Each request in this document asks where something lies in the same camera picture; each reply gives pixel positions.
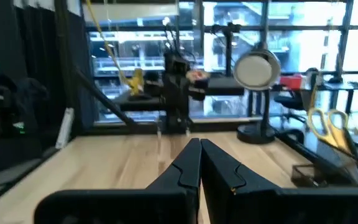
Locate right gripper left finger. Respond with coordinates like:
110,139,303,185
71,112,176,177
146,138,203,224

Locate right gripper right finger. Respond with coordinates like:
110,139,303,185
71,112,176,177
200,139,280,224

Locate yellow handled scissors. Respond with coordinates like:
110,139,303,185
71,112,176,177
307,107,351,153

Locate black pen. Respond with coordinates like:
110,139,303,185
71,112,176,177
342,127,358,187

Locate black mesh desk organizer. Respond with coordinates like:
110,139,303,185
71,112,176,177
290,136,358,188

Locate dark grey side desk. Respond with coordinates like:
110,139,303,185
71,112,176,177
113,77,245,112

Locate black desk lamp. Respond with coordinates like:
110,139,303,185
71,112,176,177
232,42,282,145

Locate red box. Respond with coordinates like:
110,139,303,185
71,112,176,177
279,74,305,91

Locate black background stand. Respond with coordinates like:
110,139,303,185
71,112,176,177
210,22,242,78

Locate large glass window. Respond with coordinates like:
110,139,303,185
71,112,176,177
85,0,358,125

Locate orange yellow cable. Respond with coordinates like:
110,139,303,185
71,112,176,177
85,0,145,96

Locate silver frame bracket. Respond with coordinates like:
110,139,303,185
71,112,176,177
55,107,75,150

